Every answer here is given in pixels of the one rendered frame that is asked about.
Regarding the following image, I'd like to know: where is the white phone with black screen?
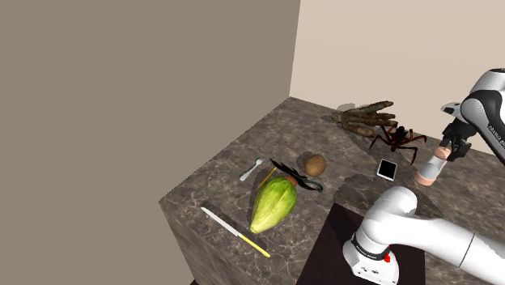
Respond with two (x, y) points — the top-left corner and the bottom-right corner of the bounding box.
(376, 158), (399, 182)

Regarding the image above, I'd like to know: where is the brown root bundle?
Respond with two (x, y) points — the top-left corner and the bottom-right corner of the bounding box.
(332, 100), (400, 138)

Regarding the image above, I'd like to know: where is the black and green peeler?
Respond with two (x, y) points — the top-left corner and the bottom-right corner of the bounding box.
(269, 158), (325, 194)

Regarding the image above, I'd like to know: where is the brown potato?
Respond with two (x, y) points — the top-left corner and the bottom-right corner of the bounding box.
(303, 153), (328, 178)

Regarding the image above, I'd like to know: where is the white spoon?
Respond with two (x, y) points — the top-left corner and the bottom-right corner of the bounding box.
(239, 157), (266, 182)

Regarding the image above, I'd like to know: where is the white and pink bottle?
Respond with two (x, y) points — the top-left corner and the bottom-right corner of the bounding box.
(414, 146), (452, 187)

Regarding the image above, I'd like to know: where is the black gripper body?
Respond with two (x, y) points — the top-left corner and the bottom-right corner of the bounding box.
(442, 119), (477, 149)

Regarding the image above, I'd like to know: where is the yellow pencil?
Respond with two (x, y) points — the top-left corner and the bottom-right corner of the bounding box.
(257, 166), (278, 190)

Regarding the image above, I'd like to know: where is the green papaya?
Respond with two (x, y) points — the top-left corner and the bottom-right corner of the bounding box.
(248, 176), (299, 235)

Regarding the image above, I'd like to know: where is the black and red spider toy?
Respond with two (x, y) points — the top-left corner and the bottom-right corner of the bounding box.
(368, 125), (429, 166)

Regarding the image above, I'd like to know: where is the knife with yellow handle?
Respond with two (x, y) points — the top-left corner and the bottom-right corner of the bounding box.
(199, 206), (273, 259)

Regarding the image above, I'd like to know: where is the dark robot stand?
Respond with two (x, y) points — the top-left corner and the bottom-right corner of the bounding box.
(295, 202), (427, 285)

